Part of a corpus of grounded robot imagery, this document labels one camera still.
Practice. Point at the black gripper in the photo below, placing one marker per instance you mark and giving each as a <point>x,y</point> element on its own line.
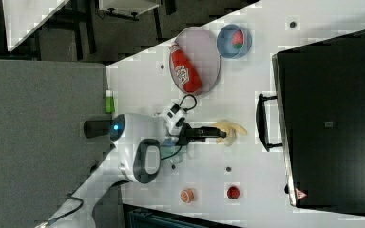
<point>189,134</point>

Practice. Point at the yellow plush banana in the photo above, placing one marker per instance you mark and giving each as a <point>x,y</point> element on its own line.
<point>231,130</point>

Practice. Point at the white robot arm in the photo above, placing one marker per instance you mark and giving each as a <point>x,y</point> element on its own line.
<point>136,157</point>

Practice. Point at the red tomato toy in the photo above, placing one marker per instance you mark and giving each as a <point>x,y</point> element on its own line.
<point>233,192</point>

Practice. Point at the red ketchup bottle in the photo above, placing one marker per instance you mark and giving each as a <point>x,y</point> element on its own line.
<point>186,73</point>

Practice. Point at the orange slice toy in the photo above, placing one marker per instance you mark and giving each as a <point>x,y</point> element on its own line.
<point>187,195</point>

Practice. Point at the pink oval plate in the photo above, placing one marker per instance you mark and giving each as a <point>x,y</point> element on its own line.
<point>199,47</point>

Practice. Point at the blue bowl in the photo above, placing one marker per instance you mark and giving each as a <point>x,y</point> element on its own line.
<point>224,42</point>

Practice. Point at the plush strawberry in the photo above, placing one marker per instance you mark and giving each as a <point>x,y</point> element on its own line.
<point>237,39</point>

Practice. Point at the green bottle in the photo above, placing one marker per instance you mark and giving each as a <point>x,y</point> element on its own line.
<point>109,102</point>

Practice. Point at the black toaster oven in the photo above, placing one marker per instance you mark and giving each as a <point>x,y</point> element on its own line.
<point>320,93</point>

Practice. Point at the black cylinder object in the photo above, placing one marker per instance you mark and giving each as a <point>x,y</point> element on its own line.
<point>96,128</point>

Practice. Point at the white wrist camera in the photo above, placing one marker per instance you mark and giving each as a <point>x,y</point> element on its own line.
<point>173,116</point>

